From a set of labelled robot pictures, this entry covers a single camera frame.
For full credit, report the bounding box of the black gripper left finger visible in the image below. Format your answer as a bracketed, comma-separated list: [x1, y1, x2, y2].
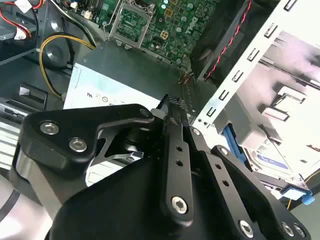
[18, 94, 196, 226]

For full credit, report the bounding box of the hard disk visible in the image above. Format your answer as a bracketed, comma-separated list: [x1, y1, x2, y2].
[223, 124, 316, 206]

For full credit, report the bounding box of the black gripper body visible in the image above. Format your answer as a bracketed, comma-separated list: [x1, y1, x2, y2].
[48, 124, 237, 240]

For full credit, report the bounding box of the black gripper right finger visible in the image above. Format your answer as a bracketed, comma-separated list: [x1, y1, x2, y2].
[169, 95, 312, 240]

